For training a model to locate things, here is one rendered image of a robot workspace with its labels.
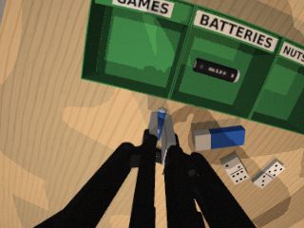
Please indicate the blue and white eraser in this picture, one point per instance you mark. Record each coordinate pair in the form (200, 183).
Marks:
(219, 137)

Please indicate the black aa battery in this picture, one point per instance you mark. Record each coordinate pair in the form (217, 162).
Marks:
(216, 70)

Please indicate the black usb stick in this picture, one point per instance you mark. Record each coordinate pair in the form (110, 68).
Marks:
(159, 155)

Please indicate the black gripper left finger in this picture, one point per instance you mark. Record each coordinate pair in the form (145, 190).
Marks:
(88, 206)

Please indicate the green three-compartment bin rack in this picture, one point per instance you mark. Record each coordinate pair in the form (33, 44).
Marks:
(141, 53)

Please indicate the white domino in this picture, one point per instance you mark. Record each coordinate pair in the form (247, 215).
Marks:
(235, 169)
(268, 173)

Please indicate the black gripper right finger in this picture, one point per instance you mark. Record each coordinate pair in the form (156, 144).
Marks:
(218, 206)

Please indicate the blue battery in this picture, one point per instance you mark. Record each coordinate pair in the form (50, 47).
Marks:
(161, 115)

